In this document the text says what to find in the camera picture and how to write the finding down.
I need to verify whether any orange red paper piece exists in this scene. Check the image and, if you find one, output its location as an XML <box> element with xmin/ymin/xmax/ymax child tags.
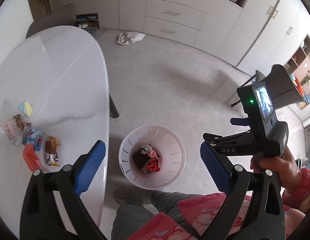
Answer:
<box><xmin>22</xmin><ymin>144</ymin><xmax>41</xmax><ymax>172</ymax></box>

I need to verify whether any grey quilted trouser leg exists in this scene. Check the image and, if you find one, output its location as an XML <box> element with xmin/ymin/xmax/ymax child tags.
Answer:
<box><xmin>111</xmin><ymin>190</ymin><xmax>199</xmax><ymax>239</ymax></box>

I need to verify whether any newspaper ball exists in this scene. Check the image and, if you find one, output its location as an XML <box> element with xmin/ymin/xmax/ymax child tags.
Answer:
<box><xmin>141</xmin><ymin>144</ymin><xmax>153</xmax><ymax>155</ymax></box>

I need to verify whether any white round table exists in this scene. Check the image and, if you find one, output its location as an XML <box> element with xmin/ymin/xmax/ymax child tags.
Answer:
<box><xmin>0</xmin><ymin>26</ymin><xmax>109</xmax><ymax>236</ymax></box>

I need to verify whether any pink white trash bin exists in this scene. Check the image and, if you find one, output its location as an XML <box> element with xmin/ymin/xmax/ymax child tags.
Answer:
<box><xmin>118</xmin><ymin>125</ymin><xmax>186</xmax><ymax>190</ymax></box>

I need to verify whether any brown snack wrapper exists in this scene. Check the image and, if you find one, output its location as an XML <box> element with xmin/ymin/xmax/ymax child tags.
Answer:
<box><xmin>44</xmin><ymin>136</ymin><xmax>60</xmax><ymax>167</ymax></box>

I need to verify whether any blue cloud print wrapper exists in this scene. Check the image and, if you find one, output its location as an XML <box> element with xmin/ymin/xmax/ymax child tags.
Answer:
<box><xmin>22</xmin><ymin>126</ymin><xmax>44</xmax><ymax>151</ymax></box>

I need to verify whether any person's right hand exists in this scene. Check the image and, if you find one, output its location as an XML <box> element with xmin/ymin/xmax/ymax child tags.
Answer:
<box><xmin>250</xmin><ymin>147</ymin><xmax>303</xmax><ymax>193</ymax></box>

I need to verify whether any clear plastic snack bag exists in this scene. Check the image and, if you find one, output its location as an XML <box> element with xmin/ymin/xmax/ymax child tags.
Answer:
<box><xmin>0</xmin><ymin>100</ymin><xmax>32</xmax><ymax>148</ymax></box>

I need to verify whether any pink paper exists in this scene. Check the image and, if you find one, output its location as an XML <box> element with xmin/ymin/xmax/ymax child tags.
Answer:
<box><xmin>148</xmin><ymin>150</ymin><xmax>158</xmax><ymax>158</ymax></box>

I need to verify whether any grey dining chair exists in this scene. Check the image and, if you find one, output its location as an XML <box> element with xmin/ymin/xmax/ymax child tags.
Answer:
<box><xmin>26</xmin><ymin>3</ymin><xmax>76</xmax><ymax>38</ymax></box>

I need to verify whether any white drawer cabinet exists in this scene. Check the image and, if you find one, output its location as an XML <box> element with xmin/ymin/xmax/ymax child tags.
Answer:
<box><xmin>51</xmin><ymin>0</ymin><xmax>242</xmax><ymax>54</ymax></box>

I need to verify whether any shoe rack cubby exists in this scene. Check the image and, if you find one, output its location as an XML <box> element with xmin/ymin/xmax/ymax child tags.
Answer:
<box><xmin>75</xmin><ymin>14</ymin><xmax>99</xmax><ymax>29</ymax></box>

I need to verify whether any open shelf unit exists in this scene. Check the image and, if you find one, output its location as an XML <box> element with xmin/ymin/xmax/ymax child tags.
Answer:
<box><xmin>285</xmin><ymin>35</ymin><xmax>310</xmax><ymax>111</ymax></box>

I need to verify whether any yellow blue folded paper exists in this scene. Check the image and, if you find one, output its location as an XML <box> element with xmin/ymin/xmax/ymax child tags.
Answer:
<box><xmin>19</xmin><ymin>101</ymin><xmax>33</xmax><ymax>118</ymax></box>

